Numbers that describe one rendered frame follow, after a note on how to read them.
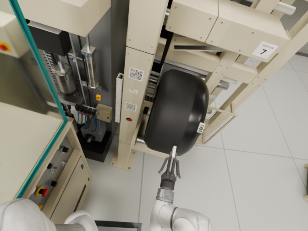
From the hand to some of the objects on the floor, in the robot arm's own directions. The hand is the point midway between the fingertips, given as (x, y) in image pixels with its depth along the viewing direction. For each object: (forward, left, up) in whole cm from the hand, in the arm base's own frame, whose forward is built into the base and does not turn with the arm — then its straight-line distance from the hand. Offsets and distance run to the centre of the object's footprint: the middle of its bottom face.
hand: (173, 152), depth 98 cm
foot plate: (+48, +21, -120) cm, 131 cm away
